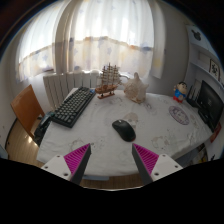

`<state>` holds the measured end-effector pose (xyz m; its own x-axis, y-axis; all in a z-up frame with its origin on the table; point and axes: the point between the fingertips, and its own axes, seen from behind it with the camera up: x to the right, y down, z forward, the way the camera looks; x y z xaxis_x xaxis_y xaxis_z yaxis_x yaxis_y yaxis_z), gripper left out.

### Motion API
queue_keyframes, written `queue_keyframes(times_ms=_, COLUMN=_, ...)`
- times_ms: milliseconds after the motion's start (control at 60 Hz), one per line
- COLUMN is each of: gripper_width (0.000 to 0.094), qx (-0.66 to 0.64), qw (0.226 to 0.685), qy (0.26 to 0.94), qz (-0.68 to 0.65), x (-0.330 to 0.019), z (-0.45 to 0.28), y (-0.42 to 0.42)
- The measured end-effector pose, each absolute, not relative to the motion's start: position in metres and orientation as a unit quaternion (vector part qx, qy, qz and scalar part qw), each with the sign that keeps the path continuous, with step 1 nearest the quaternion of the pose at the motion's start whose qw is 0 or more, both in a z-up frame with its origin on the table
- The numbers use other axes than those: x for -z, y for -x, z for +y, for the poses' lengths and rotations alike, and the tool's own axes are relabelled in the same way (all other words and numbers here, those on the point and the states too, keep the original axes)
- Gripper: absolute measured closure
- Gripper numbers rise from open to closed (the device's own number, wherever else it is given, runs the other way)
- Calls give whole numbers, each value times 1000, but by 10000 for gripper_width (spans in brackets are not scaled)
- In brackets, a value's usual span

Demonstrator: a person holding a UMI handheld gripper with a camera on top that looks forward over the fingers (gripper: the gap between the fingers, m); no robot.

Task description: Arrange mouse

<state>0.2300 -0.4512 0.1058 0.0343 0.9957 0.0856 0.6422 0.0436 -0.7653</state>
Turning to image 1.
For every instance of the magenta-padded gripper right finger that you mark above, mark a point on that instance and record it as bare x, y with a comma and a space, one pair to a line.
164, 164

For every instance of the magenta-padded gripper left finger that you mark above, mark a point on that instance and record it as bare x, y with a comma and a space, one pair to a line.
59, 165

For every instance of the black computer mouse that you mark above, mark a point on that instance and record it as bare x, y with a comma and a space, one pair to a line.
124, 130

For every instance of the white printed tablecloth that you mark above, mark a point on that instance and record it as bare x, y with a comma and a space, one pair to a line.
96, 136

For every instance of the black keyboard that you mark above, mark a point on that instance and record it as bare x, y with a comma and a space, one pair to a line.
73, 106

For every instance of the brown wooden chair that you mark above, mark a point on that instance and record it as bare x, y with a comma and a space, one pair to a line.
25, 108

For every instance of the black router with antennas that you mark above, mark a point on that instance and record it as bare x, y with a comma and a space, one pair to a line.
192, 100

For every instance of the cartoon boy figurine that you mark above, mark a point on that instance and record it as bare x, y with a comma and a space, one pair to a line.
180, 93

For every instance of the black monitor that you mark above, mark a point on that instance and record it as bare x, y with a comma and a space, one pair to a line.
210, 103

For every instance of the white radiator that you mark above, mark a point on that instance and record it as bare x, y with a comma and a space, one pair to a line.
58, 88

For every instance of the large white conch shell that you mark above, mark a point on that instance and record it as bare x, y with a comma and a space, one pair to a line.
136, 89

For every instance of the wooden sailing ship model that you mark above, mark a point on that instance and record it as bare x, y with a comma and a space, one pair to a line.
107, 87

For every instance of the white star-print curtain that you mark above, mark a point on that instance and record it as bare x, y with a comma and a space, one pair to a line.
100, 36

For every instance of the white wall shelf unit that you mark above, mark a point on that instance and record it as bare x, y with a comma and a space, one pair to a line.
203, 50

